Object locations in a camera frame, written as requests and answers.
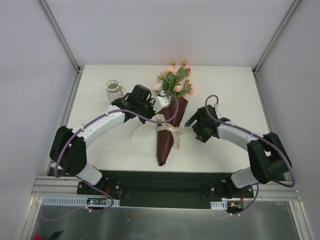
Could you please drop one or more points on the white cable duct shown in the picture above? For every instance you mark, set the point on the white cable duct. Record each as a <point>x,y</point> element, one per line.
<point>219,205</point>
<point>79,202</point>

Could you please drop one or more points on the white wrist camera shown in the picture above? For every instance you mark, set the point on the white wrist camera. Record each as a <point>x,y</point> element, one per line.
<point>160,102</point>
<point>216,107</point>

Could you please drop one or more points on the left white cable duct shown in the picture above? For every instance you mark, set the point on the left white cable duct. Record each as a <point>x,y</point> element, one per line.
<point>79,202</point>

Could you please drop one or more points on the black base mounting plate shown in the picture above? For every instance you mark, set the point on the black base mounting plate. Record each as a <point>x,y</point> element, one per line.
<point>151,189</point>

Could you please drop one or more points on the right white cable duct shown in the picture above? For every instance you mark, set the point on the right white cable duct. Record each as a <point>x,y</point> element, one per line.
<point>219,205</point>

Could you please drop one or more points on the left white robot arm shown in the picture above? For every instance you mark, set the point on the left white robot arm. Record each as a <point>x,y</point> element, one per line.
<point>69,148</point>

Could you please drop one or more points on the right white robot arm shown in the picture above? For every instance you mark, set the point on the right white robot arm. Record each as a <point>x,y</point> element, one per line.
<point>267,157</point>

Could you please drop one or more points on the cream printed ribbon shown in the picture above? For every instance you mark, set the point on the cream printed ribbon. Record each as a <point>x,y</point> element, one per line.
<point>175,132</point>

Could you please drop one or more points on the left aluminium frame post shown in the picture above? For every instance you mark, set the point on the left aluminium frame post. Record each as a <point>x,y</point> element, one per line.
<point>59,34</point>

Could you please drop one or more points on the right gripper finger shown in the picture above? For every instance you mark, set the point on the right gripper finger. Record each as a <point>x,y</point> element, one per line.
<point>202,136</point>
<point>192,120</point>

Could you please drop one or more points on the brown red wrapping paper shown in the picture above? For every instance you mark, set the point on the brown red wrapping paper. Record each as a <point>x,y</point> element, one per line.
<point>168,134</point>

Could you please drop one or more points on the pink flower bunch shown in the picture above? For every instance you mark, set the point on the pink flower bunch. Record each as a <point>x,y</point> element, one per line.
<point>176,80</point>

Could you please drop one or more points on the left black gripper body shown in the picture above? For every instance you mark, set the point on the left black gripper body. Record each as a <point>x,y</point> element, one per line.
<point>149,107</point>

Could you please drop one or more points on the aluminium frame post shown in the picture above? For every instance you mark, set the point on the aluminium frame post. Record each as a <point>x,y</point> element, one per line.
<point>294,5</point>
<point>59,34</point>

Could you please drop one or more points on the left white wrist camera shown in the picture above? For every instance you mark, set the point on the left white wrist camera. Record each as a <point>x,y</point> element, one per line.
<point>160,102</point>

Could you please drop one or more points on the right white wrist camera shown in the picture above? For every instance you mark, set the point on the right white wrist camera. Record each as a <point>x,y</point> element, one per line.
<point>216,107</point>

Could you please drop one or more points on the right aluminium frame post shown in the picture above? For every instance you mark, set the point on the right aluminium frame post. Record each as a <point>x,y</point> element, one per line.
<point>294,5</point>

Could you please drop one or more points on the white ribbed ceramic vase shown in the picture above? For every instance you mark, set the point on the white ribbed ceramic vase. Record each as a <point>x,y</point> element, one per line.
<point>114,90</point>

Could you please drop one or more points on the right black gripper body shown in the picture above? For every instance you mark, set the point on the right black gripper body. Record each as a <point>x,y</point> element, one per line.
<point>195,122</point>

